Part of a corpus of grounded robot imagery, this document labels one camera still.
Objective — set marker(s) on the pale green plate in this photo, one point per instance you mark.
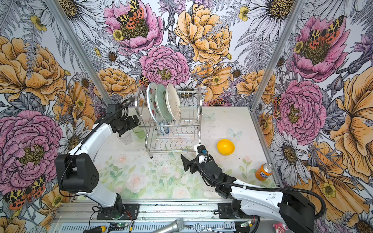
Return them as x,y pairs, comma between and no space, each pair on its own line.
160,98

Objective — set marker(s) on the cream floral plate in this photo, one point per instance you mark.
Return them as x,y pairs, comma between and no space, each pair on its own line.
173,102

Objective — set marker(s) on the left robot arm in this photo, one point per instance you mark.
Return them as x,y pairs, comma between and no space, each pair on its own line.
76,172

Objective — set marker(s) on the blue white ceramic bowl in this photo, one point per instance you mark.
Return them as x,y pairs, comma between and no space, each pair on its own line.
164,127

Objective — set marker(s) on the yellow plastic bowl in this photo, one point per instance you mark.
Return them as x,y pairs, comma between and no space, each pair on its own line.
225,147

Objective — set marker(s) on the green circuit board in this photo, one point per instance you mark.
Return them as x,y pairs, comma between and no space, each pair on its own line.
118,226

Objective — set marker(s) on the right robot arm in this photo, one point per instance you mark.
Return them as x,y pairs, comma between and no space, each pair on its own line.
285,205

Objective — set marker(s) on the silver microphone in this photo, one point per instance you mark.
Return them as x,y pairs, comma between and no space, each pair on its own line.
175,227

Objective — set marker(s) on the green plastic tumbler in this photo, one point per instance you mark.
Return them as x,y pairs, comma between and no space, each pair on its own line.
139,132

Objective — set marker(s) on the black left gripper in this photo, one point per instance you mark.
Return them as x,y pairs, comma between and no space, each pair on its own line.
132,124

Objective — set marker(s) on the steel two-tier dish rack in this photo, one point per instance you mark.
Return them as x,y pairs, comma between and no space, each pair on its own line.
183,135

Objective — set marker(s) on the orange soda can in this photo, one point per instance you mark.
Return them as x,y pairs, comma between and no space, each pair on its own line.
264,172

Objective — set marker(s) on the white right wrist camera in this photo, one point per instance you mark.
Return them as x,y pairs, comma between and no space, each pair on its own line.
201,152

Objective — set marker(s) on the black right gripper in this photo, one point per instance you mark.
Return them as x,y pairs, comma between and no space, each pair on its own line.
187,163

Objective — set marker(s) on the white plate red pattern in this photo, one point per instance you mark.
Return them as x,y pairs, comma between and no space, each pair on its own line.
151,103

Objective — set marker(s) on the clear plastic tumbler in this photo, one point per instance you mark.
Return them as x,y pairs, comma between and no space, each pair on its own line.
125,138

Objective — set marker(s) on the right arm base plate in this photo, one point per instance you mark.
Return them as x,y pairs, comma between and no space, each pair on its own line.
225,211

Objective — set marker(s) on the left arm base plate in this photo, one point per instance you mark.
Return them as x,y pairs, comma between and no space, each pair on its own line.
126,212

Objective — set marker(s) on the pink toy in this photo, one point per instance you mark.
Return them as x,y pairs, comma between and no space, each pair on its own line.
280,227

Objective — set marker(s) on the yellow black handle tool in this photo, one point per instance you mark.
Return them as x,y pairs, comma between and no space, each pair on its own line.
99,229

